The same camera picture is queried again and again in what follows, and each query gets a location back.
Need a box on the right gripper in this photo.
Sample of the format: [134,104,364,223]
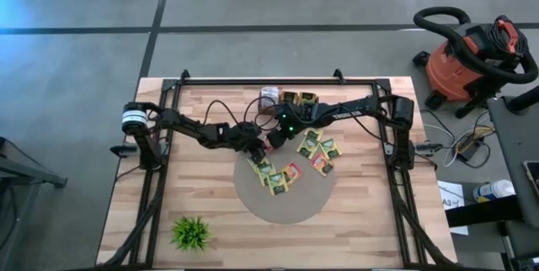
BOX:
[268,121,305,151]

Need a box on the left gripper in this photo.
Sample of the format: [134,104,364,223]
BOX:
[231,135,269,166]

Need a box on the brown wooden tea box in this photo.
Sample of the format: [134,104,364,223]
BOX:
[257,85,321,116]

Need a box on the round grey mat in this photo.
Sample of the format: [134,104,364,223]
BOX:
[232,130,338,226]

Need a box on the small green potted plant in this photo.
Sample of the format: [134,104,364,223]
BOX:
[169,215,211,252]

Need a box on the white paper sheet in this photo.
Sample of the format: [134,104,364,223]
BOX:
[436,179,470,236]

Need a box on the orange black shop vacuum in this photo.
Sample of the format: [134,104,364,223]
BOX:
[411,5,539,120]

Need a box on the black power adapter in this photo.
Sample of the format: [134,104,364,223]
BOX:
[456,135,485,163]

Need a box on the black shelf board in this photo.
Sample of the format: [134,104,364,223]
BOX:
[445,194,526,228]

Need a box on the blue white spray can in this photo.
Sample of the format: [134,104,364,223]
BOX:
[472,178,516,204]

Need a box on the grey desk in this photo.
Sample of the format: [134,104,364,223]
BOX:
[487,85,539,230]

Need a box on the grey chair seat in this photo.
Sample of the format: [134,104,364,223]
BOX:
[499,219,539,271]

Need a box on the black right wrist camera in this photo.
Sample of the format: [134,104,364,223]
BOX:
[273,109,305,127]

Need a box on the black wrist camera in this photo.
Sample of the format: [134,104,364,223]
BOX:
[236,120,263,139]
[273,109,305,127]

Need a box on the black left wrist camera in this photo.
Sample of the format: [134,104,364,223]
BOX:
[236,120,263,139]

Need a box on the black right camera cable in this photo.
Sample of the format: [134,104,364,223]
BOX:
[243,95,281,133]

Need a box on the black camera cable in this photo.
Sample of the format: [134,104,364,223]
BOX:
[243,95,281,133]
[201,98,253,131]

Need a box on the black left camera cable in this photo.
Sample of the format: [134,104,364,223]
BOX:
[201,98,253,131]

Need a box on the black metal table frame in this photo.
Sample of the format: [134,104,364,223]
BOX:
[95,68,458,271]

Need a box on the white floor cable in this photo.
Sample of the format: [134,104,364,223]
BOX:
[422,122,459,169]

